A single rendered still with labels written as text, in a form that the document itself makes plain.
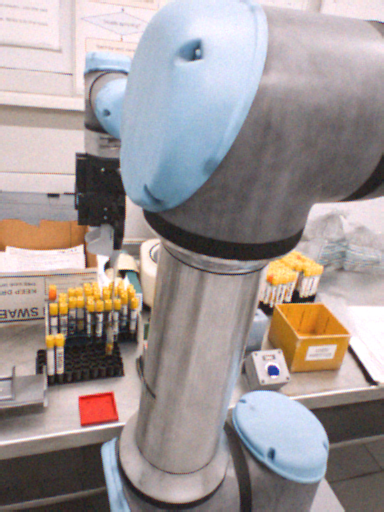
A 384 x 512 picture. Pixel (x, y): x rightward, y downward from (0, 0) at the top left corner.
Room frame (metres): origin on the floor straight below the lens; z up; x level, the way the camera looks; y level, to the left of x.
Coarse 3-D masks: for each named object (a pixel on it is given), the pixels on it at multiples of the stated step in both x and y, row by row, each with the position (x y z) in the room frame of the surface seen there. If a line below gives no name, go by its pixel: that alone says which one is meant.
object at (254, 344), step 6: (258, 312) 0.89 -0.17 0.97; (258, 318) 0.86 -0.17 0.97; (264, 318) 0.86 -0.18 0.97; (258, 324) 0.86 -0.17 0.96; (264, 324) 0.86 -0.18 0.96; (252, 330) 0.85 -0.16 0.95; (258, 330) 0.86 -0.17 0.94; (264, 330) 0.86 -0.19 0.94; (252, 336) 0.85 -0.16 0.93; (258, 336) 0.86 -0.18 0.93; (252, 342) 0.85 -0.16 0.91; (258, 342) 0.86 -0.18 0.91; (246, 348) 0.85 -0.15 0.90; (252, 348) 0.86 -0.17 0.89; (258, 348) 0.86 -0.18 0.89; (246, 354) 0.84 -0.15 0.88
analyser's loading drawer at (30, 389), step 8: (0, 376) 0.63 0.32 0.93; (8, 376) 0.64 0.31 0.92; (16, 376) 0.65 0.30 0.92; (24, 376) 0.65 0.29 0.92; (32, 376) 0.65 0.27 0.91; (40, 376) 0.66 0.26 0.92; (0, 384) 0.62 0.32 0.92; (8, 384) 0.63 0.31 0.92; (16, 384) 0.63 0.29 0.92; (24, 384) 0.63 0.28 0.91; (32, 384) 0.63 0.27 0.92; (40, 384) 0.64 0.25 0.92; (0, 392) 0.60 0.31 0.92; (8, 392) 0.61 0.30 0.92; (16, 392) 0.61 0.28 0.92; (24, 392) 0.61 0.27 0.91; (32, 392) 0.61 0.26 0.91; (40, 392) 0.62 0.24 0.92; (0, 400) 0.58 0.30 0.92; (8, 400) 0.59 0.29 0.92; (16, 400) 0.59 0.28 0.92; (24, 400) 0.59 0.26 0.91; (32, 400) 0.60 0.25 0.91; (40, 400) 0.60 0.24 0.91
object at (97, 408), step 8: (104, 392) 0.67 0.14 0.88; (112, 392) 0.67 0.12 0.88; (80, 400) 0.64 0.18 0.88; (88, 400) 0.65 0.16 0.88; (96, 400) 0.65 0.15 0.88; (104, 400) 0.65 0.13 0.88; (112, 400) 0.65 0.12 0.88; (80, 408) 0.62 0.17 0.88; (88, 408) 0.63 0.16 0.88; (96, 408) 0.63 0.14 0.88; (104, 408) 0.63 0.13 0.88; (112, 408) 0.64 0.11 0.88; (80, 416) 0.60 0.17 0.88; (88, 416) 0.61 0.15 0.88; (96, 416) 0.61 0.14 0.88; (104, 416) 0.61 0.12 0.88; (112, 416) 0.61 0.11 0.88; (80, 424) 0.59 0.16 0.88; (88, 424) 0.59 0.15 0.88
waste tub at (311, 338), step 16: (288, 304) 0.94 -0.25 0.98; (304, 304) 0.95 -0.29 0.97; (320, 304) 0.97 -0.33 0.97; (272, 320) 0.93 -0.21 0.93; (288, 320) 0.94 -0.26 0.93; (304, 320) 0.96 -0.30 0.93; (320, 320) 0.96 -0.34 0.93; (336, 320) 0.90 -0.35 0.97; (272, 336) 0.91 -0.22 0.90; (288, 336) 0.85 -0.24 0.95; (304, 336) 0.81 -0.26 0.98; (320, 336) 0.82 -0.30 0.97; (336, 336) 0.83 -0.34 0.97; (352, 336) 0.85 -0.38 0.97; (288, 352) 0.83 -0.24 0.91; (304, 352) 0.82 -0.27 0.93; (320, 352) 0.83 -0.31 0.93; (336, 352) 0.84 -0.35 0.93; (288, 368) 0.82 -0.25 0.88; (304, 368) 0.82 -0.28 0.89; (320, 368) 0.83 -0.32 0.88; (336, 368) 0.84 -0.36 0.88
